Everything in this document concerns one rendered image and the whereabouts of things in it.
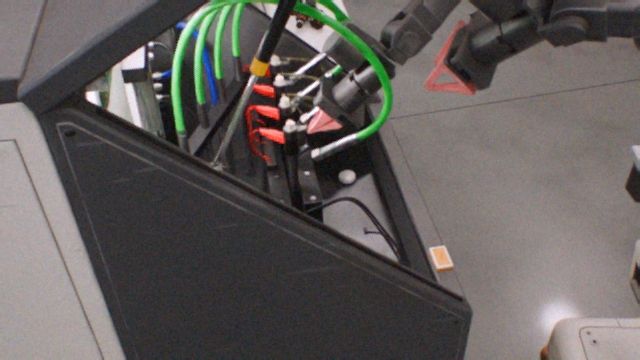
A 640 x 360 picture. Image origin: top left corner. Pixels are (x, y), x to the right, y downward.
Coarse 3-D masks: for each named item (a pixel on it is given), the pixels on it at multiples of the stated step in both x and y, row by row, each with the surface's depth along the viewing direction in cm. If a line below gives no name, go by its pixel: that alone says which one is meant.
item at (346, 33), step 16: (224, 0) 101; (240, 0) 101; (256, 0) 100; (272, 0) 100; (320, 16) 100; (192, 32) 107; (352, 32) 101; (368, 48) 102; (176, 64) 111; (176, 80) 113; (384, 80) 104; (176, 96) 116; (384, 96) 107; (176, 112) 118; (384, 112) 108; (176, 128) 121; (368, 128) 111
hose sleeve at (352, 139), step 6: (342, 138) 115; (348, 138) 114; (354, 138) 113; (330, 144) 116; (336, 144) 115; (342, 144) 114; (348, 144) 114; (324, 150) 116; (330, 150) 116; (336, 150) 115; (324, 156) 117
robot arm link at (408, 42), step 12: (348, 24) 111; (336, 36) 112; (360, 36) 112; (408, 36) 111; (324, 48) 113; (336, 48) 111; (348, 48) 111; (384, 48) 113; (396, 48) 112; (408, 48) 111; (336, 60) 113; (348, 60) 112; (360, 60) 112; (396, 60) 112
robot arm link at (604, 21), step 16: (560, 0) 76; (576, 0) 75; (592, 0) 74; (608, 0) 73; (624, 0) 73; (560, 16) 76; (576, 16) 75; (592, 16) 74; (608, 16) 74; (624, 16) 73; (592, 32) 77; (608, 32) 76; (624, 32) 75
